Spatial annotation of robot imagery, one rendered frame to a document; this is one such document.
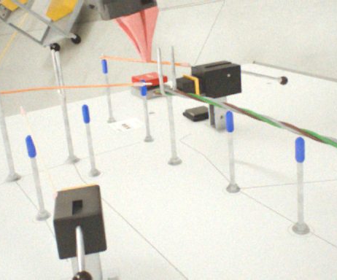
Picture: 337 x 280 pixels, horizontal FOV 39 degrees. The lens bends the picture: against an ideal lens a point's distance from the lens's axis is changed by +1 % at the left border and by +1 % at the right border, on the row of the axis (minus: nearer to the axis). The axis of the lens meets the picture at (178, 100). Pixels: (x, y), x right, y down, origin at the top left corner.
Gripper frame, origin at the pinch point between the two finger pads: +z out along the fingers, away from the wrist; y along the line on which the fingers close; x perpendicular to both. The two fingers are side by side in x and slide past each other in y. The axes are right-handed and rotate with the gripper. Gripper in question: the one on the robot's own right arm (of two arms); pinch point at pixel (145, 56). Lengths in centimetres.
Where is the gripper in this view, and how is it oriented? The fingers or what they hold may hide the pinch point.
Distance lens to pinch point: 64.1
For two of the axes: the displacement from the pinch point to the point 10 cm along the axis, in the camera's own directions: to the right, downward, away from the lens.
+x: -4.2, -2.3, 8.8
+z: 2.3, 9.1, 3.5
